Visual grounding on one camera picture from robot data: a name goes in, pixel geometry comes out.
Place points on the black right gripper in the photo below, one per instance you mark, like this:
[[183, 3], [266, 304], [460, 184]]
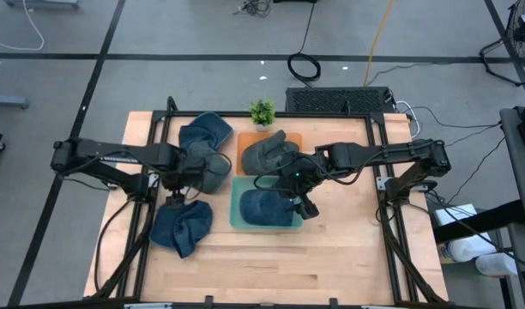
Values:
[[297, 184]]

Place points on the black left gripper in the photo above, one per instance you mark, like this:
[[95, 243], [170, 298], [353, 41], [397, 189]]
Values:
[[176, 178]]

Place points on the blue denim cap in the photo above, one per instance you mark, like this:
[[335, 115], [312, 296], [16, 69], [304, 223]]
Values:
[[262, 208], [206, 129], [181, 227]]

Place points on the dark green cap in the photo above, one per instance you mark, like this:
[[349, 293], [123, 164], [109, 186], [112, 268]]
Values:
[[215, 171], [262, 156]]

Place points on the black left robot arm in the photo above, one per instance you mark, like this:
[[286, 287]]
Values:
[[116, 152]]

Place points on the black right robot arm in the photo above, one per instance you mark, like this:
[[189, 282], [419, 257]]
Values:
[[395, 154]]

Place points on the teal translucent plastic bin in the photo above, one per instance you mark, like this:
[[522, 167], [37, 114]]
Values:
[[245, 184]]

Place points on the orange plastic bin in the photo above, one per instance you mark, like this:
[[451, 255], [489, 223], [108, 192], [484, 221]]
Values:
[[245, 141]]

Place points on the small green potted plant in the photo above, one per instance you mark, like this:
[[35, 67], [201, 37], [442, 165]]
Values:
[[262, 111]]

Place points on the black computer case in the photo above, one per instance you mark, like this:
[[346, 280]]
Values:
[[331, 101]]

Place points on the white box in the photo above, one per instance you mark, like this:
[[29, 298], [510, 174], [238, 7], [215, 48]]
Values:
[[453, 214]]

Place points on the white paper towel roll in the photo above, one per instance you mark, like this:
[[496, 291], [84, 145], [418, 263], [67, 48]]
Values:
[[472, 249], [496, 266]]

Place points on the black shelf bar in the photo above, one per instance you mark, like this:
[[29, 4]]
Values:
[[481, 221]]

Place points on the grey floor bar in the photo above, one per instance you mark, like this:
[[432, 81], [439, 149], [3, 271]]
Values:
[[7, 102]]

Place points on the grey side table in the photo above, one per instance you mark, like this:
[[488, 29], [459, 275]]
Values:
[[520, 171]]

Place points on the grey furniture base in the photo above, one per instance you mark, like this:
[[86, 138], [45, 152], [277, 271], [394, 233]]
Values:
[[44, 3]]

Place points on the black floor fan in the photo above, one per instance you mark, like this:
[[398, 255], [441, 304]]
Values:
[[524, 21]]

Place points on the black aluminium rig frame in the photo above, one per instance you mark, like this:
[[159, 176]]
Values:
[[331, 114]]

